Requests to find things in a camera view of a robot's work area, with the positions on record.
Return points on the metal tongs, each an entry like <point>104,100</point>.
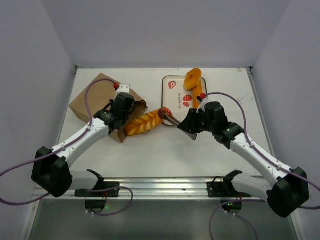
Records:
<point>163,114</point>

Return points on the braided golden fake bread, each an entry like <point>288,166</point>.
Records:
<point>144,123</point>

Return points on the brown paper bag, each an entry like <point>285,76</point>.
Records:
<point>99,96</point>

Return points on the strawberry print tray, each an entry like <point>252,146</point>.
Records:
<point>175,98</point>

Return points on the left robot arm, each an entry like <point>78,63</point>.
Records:
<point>51,169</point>

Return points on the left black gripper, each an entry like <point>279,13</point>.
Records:
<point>127,115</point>

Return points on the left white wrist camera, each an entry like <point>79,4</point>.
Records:
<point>121,88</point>

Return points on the orange fake bread loaf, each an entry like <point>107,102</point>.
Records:
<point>196,91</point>

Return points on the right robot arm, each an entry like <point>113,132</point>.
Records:
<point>281,186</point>

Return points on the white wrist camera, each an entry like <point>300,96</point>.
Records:
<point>202,100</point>
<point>121,88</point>

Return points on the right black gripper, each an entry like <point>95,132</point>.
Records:
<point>189,123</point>

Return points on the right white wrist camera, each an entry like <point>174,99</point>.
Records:
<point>202,100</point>

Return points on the aluminium mounting rail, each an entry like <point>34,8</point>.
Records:
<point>186,188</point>

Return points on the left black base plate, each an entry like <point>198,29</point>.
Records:
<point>105,189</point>

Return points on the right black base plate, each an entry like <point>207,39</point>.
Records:
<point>221,187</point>

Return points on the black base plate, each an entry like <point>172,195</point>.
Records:
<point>221,187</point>
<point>105,189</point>

